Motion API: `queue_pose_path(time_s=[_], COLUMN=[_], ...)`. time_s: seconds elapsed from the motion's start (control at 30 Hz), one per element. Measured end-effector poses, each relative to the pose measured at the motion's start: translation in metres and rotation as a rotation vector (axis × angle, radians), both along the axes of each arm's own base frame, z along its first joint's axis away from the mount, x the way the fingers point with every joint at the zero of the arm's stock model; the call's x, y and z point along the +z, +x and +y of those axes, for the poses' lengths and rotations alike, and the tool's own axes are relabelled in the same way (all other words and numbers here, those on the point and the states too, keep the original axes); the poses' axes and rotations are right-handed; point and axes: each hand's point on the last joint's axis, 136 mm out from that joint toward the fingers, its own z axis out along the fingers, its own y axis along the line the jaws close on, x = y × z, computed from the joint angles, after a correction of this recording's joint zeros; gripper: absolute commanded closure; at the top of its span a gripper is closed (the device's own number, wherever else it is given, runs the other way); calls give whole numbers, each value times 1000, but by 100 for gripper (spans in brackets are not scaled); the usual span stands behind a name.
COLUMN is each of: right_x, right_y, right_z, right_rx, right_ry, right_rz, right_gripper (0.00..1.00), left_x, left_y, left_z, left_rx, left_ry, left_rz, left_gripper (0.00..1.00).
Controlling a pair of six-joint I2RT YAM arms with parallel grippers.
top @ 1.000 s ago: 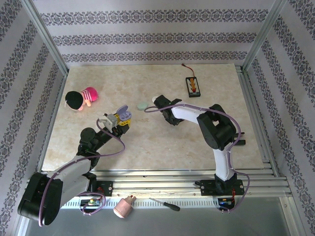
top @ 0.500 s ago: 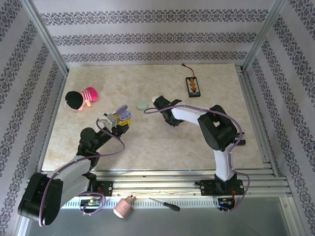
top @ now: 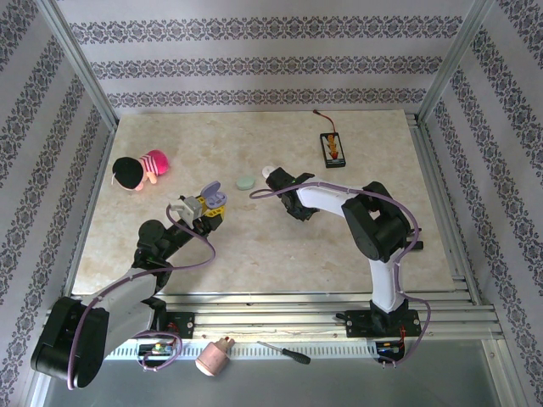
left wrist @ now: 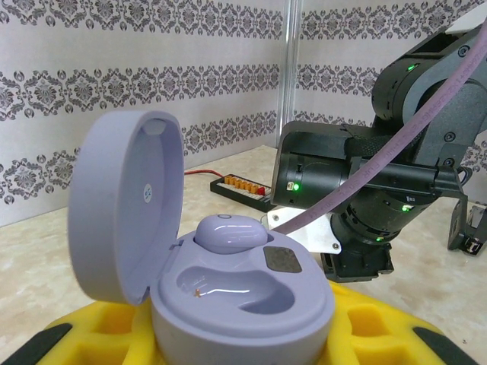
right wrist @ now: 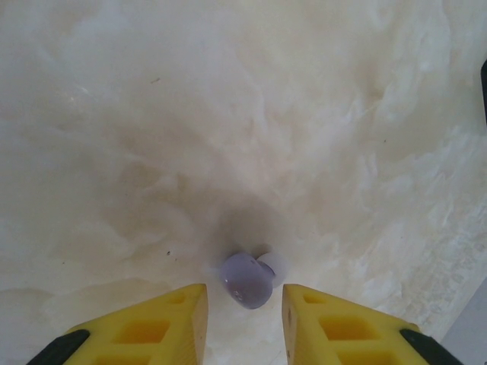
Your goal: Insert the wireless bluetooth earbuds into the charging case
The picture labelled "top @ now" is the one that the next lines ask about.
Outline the small left controller board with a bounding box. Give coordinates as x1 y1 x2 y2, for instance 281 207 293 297
137 342 175 356

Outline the aluminium extrusion frame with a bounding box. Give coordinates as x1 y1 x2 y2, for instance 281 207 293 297
36 0 510 361

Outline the plush doll pink black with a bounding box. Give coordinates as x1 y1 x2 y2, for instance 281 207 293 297
111 148 171 192

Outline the black handled screwdriver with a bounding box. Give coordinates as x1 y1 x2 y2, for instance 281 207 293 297
256 340 311 365

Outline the pink plastic cup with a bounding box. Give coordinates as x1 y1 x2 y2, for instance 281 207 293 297
194 336 237 377

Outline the battery lead red connector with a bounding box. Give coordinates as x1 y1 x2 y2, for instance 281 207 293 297
312 109 339 136

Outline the black stapler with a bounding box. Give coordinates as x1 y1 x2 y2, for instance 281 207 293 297
406 227 425 251

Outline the black power strip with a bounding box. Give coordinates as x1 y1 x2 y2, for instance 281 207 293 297
319 131 347 170

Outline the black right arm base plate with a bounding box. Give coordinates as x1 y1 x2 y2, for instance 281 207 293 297
345 309 419 338

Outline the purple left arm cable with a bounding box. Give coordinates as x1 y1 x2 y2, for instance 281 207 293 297
66 203 217 391

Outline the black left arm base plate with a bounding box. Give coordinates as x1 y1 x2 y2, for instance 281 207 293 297
118 311 196 340

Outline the white slotted cable duct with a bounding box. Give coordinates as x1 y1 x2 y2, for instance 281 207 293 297
54 342 381 361

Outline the purple earbud charging case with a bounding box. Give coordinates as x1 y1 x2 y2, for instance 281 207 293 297
199 181 228 211

